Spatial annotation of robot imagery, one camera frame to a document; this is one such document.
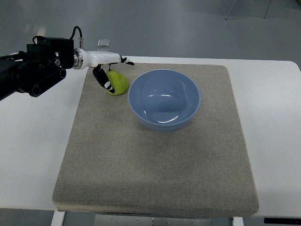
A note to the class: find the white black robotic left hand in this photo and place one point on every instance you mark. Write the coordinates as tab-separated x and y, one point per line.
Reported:
95	60

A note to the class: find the green pear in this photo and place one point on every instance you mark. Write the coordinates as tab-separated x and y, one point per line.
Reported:
118	82

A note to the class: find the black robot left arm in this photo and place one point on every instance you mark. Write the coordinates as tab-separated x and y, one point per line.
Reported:
39	68

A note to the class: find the blue bowl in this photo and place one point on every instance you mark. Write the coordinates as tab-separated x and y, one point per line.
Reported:
164	100

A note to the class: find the lower floor plate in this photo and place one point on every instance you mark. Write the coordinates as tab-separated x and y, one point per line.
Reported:
103	49

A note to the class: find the grey felt mat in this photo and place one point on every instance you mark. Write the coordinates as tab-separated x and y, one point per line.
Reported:
114	164

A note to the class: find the metal stand legs background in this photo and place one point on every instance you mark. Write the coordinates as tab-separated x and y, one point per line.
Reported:
247	8

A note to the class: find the white table frame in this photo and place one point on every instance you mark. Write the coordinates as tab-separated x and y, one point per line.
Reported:
111	220

